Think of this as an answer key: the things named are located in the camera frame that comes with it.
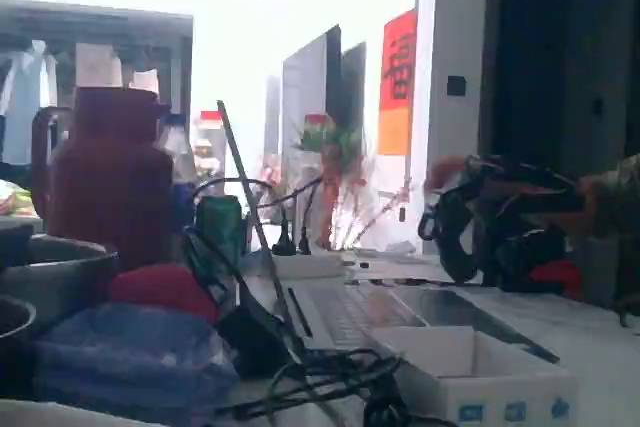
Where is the deep steel bowl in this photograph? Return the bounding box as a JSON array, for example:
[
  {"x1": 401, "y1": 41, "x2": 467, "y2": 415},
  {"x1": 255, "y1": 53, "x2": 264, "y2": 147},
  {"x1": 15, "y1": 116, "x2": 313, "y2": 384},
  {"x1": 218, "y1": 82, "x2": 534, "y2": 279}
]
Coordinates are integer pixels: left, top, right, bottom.
[{"x1": 0, "y1": 295, "x2": 40, "y2": 401}]

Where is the white cardboard box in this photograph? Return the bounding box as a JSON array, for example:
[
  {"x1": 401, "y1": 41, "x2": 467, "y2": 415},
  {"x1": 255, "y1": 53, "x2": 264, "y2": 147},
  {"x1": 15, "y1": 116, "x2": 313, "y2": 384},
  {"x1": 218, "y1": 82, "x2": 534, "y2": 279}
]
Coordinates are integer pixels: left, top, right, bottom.
[{"x1": 368, "y1": 325, "x2": 581, "y2": 427}]

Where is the potted plant red ribbon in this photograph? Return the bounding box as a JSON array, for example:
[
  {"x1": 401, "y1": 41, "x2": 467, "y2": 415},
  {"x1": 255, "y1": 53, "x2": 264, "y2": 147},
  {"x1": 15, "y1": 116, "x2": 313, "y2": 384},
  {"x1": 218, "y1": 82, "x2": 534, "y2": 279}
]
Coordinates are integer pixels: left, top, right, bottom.
[{"x1": 291, "y1": 114, "x2": 374, "y2": 252}]

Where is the white power strip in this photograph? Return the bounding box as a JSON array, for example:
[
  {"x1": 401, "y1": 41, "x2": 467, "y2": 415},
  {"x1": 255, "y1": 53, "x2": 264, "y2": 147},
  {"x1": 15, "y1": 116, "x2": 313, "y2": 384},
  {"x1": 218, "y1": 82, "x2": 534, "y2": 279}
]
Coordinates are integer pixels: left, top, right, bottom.
[{"x1": 271, "y1": 252, "x2": 347, "y2": 280}]

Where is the black leader robot arm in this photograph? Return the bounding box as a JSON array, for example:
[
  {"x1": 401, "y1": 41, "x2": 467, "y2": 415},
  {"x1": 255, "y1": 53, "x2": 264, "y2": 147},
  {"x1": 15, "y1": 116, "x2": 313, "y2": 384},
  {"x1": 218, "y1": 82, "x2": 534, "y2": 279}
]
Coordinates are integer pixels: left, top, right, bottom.
[{"x1": 464, "y1": 153, "x2": 587, "y2": 294}]

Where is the tangled black cable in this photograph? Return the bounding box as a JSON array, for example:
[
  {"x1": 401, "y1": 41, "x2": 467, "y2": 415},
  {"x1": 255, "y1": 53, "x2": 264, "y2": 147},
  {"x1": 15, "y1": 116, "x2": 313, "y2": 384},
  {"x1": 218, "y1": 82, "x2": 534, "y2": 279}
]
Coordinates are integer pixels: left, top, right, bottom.
[{"x1": 214, "y1": 345, "x2": 454, "y2": 427}]

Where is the green drink can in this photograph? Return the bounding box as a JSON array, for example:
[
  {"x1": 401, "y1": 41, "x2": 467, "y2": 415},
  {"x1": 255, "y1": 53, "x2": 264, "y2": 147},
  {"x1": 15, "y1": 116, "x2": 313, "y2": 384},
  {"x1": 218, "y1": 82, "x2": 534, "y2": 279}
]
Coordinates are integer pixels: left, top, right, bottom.
[{"x1": 195, "y1": 195, "x2": 247, "y2": 268}]

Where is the small black power adapter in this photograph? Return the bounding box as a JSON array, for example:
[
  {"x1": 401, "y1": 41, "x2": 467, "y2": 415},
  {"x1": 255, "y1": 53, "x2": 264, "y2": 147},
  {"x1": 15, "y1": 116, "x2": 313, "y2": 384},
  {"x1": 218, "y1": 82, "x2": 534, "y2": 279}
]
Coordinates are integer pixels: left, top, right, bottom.
[{"x1": 216, "y1": 302, "x2": 296, "y2": 377}]

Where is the blue capped plastic bottle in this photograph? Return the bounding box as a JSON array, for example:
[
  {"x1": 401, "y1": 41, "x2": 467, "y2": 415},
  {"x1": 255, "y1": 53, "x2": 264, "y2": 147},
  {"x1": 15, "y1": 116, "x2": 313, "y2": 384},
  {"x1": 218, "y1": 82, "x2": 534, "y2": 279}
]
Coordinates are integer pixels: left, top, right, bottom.
[{"x1": 162, "y1": 113, "x2": 199, "y2": 228}]

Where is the grey door panel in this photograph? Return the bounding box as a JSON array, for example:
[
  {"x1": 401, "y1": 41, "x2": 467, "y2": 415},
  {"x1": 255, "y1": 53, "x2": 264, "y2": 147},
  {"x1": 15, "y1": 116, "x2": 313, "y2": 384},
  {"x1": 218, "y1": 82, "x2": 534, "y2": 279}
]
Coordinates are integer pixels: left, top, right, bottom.
[
  {"x1": 341, "y1": 40, "x2": 368, "y2": 128},
  {"x1": 281, "y1": 23, "x2": 344, "y2": 183},
  {"x1": 263, "y1": 74, "x2": 283, "y2": 158}
]

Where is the white paper card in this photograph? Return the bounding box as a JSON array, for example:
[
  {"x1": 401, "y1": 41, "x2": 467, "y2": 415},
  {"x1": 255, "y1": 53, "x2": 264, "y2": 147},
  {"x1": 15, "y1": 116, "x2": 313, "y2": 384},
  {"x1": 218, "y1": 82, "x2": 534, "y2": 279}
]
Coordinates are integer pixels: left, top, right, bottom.
[
  {"x1": 74, "y1": 41, "x2": 125, "y2": 89},
  {"x1": 129, "y1": 68, "x2": 162, "y2": 96}
]

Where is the wet wipes plastic pack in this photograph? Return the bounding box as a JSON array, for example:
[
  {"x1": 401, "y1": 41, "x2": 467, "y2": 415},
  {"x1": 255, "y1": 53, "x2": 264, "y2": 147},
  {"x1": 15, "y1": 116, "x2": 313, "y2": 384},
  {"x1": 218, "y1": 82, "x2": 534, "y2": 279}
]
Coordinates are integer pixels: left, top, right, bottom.
[{"x1": 32, "y1": 302, "x2": 240, "y2": 426}]

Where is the red calligraphy poster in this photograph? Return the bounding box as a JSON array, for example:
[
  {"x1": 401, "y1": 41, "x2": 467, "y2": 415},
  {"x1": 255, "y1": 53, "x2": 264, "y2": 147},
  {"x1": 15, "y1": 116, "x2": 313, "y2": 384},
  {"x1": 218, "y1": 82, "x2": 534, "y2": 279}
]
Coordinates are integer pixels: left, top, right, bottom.
[{"x1": 376, "y1": 8, "x2": 420, "y2": 157}]

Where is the colourful snack bag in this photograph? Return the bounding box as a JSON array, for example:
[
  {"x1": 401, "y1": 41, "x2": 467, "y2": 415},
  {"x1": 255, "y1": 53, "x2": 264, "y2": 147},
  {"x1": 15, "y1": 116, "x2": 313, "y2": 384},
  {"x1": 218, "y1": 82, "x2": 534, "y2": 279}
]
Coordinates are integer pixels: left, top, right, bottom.
[{"x1": 0, "y1": 178, "x2": 37, "y2": 218}]

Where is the small steel bowl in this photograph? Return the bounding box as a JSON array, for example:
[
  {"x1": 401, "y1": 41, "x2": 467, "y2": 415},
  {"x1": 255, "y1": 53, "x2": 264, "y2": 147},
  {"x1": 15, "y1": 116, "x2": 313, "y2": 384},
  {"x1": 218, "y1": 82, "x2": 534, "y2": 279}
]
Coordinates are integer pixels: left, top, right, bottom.
[{"x1": 0, "y1": 235, "x2": 121, "y2": 331}]

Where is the red cloth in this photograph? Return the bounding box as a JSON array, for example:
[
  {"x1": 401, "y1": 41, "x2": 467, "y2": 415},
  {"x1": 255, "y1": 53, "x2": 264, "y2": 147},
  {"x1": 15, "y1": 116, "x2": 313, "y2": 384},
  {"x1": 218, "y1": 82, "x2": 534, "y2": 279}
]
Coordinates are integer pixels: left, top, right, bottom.
[{"x1": 106, "y1": 263, "x2": 221, "y2": 326}]

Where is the silver laptop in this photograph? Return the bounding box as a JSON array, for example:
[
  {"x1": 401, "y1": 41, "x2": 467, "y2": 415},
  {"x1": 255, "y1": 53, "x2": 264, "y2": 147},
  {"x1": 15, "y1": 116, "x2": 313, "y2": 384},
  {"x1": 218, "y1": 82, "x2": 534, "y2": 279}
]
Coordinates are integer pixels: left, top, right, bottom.
[{"x1": 216, "y1": 99, "x2": 562, "y2": 366}]

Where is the white hanging shirt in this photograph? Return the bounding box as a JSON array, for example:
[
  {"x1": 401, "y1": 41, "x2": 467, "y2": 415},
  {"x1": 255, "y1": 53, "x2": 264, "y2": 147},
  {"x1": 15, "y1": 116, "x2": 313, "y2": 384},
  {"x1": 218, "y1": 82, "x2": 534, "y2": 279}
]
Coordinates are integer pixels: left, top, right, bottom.
[{"x1": 0, "y1": 39, "x2": 57, "y2": 167}]

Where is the black plug cable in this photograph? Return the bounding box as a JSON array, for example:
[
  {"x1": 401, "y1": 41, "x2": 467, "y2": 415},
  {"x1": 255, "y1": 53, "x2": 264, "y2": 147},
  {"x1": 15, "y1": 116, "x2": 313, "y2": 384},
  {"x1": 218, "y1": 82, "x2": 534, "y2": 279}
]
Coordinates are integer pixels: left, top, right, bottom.
[
  {"x1": 297, "y1": 174, "x2": 326, "y2": 255},
  {"x1": 191, "y1": 176, "x2": 297, "y2": 257}
]

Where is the right forearm olive sleeve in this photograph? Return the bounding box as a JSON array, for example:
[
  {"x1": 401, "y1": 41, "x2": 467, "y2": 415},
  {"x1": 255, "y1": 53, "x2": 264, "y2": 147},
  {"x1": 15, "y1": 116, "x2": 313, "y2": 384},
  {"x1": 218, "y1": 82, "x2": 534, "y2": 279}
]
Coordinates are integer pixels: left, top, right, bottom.
[{"x1": 578, "y1": 155, "x2": 640, "y2": 236}]

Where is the dark clothes rack shelf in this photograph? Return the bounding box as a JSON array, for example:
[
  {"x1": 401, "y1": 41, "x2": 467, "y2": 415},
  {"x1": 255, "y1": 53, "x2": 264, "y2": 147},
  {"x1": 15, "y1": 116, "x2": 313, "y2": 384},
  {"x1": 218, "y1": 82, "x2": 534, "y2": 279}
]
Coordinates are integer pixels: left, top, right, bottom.
[{"x1": 0, "y1": 0, "x2": 195, "y2": 168}]

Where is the person's right hand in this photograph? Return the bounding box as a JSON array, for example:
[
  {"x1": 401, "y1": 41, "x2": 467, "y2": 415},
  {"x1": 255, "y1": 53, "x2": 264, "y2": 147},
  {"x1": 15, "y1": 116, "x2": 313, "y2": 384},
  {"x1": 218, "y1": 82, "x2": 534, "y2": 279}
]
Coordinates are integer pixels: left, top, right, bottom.
[{"x1": 427, "y1": 155, "x2": 468, "y2": 195}]

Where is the red lidded jar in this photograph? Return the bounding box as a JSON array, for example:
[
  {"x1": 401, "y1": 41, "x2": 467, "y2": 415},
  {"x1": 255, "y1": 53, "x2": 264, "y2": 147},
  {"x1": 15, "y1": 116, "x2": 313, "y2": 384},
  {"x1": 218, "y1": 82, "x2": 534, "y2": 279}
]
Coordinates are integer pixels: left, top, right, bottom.
[{"x1": 192, "y1": 110, "x2": 227, "y2": 183}]

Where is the dark red thermos jug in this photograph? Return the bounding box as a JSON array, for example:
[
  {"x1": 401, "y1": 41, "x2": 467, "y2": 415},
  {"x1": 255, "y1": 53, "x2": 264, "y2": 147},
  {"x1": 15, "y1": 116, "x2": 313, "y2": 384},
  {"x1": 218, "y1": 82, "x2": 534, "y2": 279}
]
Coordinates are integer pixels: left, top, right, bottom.
[{"x1": 31, "y1": 85, "x2": 175, "y2": 271}]

